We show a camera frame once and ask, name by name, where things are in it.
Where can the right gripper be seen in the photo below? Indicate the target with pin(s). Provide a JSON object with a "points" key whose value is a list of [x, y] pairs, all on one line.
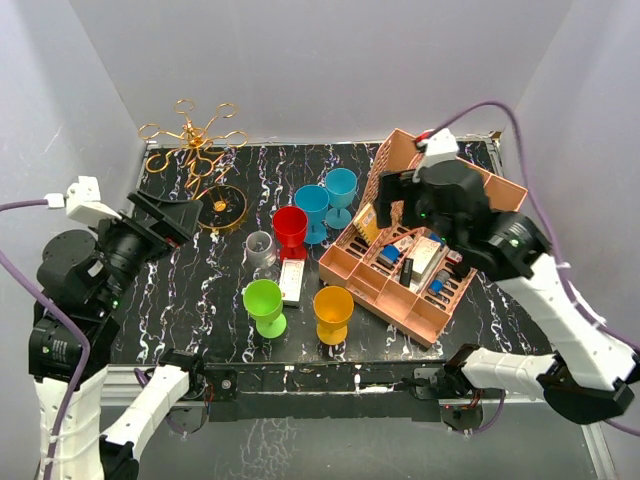
{"points": [[390, 184]]}

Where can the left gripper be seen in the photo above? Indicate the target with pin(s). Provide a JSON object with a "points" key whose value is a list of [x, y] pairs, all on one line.
{"points": [[179, 221]]}

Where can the blue wine glass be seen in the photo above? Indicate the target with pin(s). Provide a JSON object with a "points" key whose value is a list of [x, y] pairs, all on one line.
{"points": [[314, 201], [341, 186]]}

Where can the clear wine glass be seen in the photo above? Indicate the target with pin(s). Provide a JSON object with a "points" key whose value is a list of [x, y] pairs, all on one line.
{"points": [[261, 253]]}

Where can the red wine glass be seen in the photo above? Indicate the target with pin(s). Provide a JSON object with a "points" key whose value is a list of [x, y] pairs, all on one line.
{"points": [[290, 228]]}

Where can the green wine glass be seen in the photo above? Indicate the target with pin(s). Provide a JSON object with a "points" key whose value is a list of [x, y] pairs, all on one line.
{"points": [[263, 302]]}

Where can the orange wine glass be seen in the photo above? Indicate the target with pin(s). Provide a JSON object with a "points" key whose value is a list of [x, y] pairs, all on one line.
{"points": [[333, 309]]}

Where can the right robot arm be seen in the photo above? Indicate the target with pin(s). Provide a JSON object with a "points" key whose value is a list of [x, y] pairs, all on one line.
{"points": [[588, 377]]}

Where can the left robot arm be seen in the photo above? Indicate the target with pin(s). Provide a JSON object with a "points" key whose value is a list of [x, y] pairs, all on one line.
{"points": [[84, 276]]}

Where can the yellow spiral notebook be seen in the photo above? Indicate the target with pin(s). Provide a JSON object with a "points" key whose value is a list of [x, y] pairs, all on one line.
{"points": [[365, 223]]}

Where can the blue small item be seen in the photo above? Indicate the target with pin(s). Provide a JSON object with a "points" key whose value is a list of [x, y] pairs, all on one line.
{"points": [[388, 256]]}

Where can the white card box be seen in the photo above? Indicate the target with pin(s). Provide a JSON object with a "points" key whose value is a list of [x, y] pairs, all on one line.
{"points": [[426, 255]]}

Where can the pink desk organizer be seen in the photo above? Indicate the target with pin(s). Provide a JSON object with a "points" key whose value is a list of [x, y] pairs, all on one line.
{"points": [[352, 264]]}

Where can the white small box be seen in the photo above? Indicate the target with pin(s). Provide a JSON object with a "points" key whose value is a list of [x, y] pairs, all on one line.
{"points": [[291, 280]]}

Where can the black front base bar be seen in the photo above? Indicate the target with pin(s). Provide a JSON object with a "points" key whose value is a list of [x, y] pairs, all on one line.
{"points": [[328, 389]]}

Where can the gold wire glass rack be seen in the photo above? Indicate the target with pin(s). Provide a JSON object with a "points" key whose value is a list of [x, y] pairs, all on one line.
{"points": [[201, 155]]}

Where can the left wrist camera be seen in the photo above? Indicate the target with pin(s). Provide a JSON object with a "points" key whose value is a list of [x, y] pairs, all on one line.
{"points": [[82, 202]]}

